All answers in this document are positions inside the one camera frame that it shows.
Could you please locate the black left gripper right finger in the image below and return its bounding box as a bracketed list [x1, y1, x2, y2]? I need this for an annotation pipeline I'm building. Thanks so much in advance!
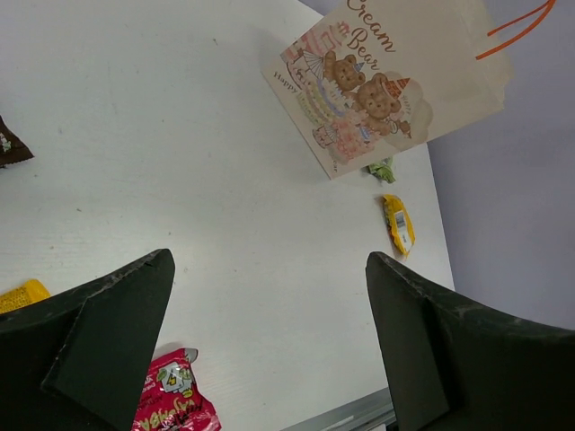
[366, 252, 574, 430]

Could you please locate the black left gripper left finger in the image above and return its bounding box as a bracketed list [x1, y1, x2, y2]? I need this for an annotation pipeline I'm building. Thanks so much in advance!
[1, 249, 175, 430]

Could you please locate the cream paper gift bag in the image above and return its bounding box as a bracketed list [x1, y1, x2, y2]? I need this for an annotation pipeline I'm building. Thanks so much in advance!
[262, 0, 512, 178]

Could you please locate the yellow snack bar left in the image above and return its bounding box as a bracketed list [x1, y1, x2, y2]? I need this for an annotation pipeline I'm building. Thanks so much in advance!
[0, 279, 50, 314]

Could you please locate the yellow snack bar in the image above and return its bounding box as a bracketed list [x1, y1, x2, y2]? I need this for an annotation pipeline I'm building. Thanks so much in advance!
[0, 279, 50, 314]
[383, 194, 416, 258]

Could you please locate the red candy pouch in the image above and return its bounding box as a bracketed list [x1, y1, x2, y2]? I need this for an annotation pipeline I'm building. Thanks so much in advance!
[131, 347, 222, 431]

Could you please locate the yellow snack bar right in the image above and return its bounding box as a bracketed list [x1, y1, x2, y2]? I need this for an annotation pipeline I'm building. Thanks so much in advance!
[383, 194, 416, 258]

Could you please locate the light green snack pouch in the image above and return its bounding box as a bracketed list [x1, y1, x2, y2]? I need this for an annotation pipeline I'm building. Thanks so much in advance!
[367, 156, 396, 184]

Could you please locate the brown m&m's candy pack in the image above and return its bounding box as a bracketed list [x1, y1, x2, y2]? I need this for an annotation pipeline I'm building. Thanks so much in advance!
[0, 117, 34, 168]

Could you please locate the aluminium front rail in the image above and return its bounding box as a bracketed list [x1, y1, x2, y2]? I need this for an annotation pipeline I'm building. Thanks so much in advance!
[285, 388, 395, 431]

